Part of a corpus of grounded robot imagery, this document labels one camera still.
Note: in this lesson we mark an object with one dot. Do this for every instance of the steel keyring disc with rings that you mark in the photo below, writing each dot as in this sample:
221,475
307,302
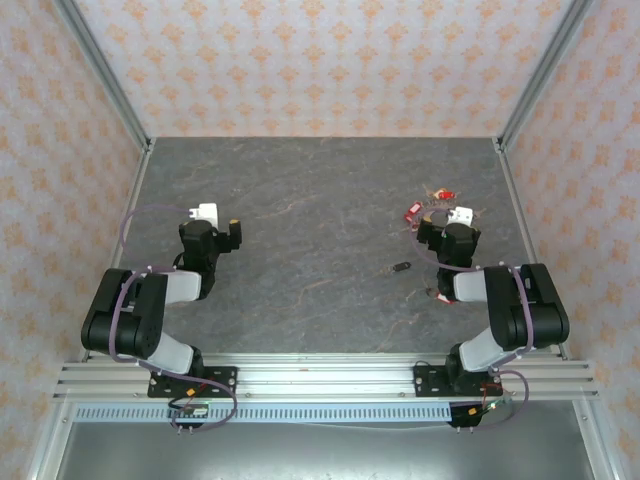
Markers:
479,214

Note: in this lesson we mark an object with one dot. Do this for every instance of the red key tag with key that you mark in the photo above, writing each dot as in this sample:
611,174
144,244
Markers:
443,299
412,211
444,194

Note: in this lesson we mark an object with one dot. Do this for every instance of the black key fob with key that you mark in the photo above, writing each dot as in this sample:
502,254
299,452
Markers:
401,266

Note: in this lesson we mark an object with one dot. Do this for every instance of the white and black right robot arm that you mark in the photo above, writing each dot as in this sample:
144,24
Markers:
510,310

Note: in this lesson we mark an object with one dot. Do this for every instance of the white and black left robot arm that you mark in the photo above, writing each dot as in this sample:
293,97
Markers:
145,310

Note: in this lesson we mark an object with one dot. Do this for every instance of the small green circuit board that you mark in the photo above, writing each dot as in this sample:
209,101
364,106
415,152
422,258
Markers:
487,407
192,411

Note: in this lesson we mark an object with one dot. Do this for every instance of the grey sheet metal panel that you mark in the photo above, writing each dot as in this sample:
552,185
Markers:
325,455

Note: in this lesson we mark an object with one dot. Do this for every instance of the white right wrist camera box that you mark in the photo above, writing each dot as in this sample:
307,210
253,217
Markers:
462,215

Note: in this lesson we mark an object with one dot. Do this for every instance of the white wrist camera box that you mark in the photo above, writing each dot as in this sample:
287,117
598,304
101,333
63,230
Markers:
462,215
206,212

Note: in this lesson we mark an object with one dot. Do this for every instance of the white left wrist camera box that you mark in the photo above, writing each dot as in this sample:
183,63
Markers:
206,212

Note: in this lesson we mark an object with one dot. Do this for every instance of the aluminium table side rail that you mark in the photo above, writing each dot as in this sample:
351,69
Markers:
516,200
137,175

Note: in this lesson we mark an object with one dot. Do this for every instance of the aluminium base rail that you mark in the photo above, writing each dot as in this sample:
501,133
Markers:
325,372

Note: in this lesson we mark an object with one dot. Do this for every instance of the aluminium frame post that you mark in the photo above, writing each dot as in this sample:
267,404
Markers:
50,440
602,445
545,65
102,65

